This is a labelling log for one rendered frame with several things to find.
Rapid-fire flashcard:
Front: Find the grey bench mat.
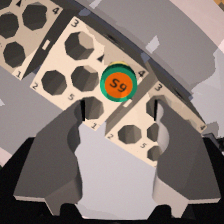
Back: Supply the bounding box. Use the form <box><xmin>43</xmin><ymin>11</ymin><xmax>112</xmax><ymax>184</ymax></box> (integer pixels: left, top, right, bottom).
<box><xmin>0</xmin><ymin>0</ymin><xmax>224</xmax><ymax>220</ymax></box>

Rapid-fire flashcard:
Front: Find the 50 ml tube with green cap and orange s9 dot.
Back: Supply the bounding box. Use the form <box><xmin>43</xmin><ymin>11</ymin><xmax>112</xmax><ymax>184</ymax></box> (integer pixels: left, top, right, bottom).
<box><xmin>100</xmin><ymin>61</ymin><xmax>137</xmax><ymax>102</ymax></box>

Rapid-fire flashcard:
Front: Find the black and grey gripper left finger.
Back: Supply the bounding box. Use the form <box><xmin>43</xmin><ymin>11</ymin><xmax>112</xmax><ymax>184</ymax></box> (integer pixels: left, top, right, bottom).
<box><xmin>0</xmin><ymin>99</ymin><xmax>85</xmax><ymax>224</ymax></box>

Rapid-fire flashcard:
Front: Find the beige bucket adapter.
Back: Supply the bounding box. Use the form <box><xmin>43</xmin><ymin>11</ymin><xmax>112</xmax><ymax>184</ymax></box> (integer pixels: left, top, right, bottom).
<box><xmin>30</xmin><ymin>16</ymin><xmax>149</xmax><ymax>131</ymax></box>
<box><xmin>104</xmin><ymin>61</ymin><xmax>208</xmax><ymax>168</ymax></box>
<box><xmin>0</xmin><ymin>0</ymin><xmax>81</xmax><ymax>80</ymax></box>

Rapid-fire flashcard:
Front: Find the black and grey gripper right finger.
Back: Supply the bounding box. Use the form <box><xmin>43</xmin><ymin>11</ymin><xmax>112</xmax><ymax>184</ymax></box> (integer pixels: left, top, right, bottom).
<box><xmin>152</xmin><ymin>99</ymin><xmax>224</xmax><ymax>224</ymax></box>

